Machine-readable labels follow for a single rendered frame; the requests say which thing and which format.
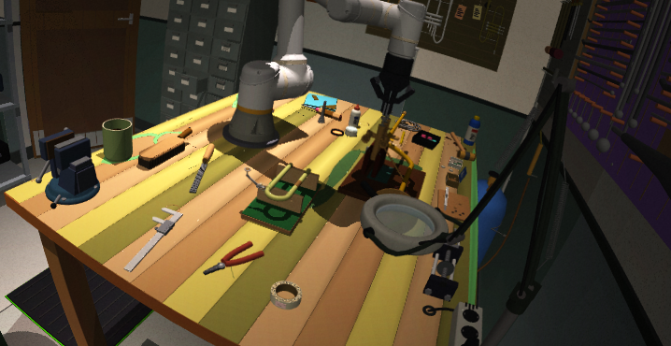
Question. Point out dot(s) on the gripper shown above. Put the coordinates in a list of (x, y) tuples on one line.
[(396, 72)]

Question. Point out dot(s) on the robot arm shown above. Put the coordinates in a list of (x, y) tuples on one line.
[(293, 47)]

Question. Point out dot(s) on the brass trumpet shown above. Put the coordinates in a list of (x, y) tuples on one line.
[(391, 144)]

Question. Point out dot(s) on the brown trumpet stand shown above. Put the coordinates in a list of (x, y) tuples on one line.
[(382, 172)]

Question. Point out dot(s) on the brass tuning slide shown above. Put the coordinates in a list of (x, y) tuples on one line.
[(284, 185)]

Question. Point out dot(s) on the white glue bottle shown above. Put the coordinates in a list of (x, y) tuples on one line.
[(355, 116)]

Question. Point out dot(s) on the black box with pink buttons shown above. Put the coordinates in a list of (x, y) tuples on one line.
[(426, 139)]

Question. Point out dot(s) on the small black hammer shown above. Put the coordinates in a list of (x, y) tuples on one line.
[(325, 113)]

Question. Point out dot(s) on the wooden mallet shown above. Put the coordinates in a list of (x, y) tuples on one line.
[(461, 148)]

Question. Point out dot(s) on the blue-capped white bottle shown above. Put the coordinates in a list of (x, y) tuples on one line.
[(472, 131)]

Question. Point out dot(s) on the brown instrument poster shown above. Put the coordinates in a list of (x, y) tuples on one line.
[(445, 13)]

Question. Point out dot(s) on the small cardboard box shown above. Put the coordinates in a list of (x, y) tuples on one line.
[(455, 176)]

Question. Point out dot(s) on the grey magnifier lamp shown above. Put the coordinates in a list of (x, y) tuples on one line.
[(451, 199)]

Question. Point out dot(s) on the blue barrel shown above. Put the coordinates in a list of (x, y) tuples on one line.
[(490, 220)]

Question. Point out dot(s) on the grey drawer cabinet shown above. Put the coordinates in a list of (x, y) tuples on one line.
[(209, 52)]

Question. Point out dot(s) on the black lamp clamp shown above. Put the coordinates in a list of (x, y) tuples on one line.
[(443, 271)]

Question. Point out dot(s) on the beige tape roll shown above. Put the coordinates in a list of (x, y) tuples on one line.
[(285, 294)]

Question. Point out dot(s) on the wooden bench brush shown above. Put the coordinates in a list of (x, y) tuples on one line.
[(162, 151)]

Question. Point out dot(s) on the white power strip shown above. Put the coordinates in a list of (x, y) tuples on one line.
[(465, 325)]

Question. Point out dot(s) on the steel vernier caliper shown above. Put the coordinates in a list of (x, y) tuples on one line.
[(154, 238)]

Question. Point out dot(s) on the green cylindrical cup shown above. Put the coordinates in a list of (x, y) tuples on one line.
[(117, 139)]

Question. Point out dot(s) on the brown wooden door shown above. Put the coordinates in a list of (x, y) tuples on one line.
[(78, 52)]

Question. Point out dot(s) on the blue bench vise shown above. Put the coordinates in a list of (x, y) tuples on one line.
[(69, 170)]

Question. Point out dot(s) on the black floor mat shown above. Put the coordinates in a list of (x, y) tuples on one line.
[(78, 304)]

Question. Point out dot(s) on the grey metal shelf unit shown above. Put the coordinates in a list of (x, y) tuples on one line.
[(13, 83)]

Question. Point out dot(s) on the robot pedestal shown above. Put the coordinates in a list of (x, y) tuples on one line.
[(253, 123)]

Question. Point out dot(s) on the purple tool wall board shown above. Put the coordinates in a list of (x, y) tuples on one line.
[(624, 89)]

